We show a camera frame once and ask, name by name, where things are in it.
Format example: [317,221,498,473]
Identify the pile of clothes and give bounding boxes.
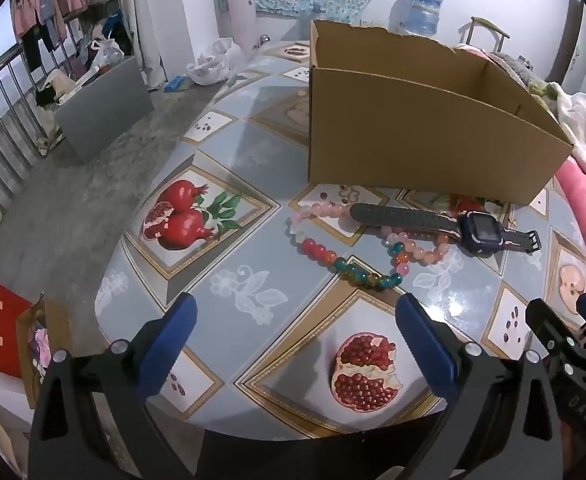
[70,10,136,78]

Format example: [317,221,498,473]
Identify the white plastic bags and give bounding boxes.
[188,37,244,86]

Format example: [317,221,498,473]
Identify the fruit print tablecloth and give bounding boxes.
[94,40,586,441]

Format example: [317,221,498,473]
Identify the blue water jug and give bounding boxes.
[398,0,444,38]

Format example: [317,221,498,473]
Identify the red paper bag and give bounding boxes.
[0,282,32,378]

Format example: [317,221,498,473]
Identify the dark blue smart watch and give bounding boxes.
[349,202,543,257]

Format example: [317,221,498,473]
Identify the multicolour bead bracelet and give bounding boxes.
[286,202,411,291]

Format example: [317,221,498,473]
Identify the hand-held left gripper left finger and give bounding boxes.
[27,292,209,480]

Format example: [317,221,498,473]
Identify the pink rolled mat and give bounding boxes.
[223,0,258,51]

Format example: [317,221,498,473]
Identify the wooden chair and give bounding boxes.
[466,16,511,53]

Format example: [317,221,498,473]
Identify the brown cardboard box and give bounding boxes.
[307,19,575,207]

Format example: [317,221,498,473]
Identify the grey board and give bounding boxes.
[54,55,155,163]

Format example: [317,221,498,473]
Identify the white curtain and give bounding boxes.
[118,0,166,91]

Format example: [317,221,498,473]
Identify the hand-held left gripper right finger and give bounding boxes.
[395,294,571,480]

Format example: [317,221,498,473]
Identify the grey green blanket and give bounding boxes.
[453,45,559,101]

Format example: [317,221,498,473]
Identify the dark brown door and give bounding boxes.
[558,0,586,96]

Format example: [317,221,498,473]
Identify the pink bead bracelet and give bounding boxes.
[380,225,455,267]

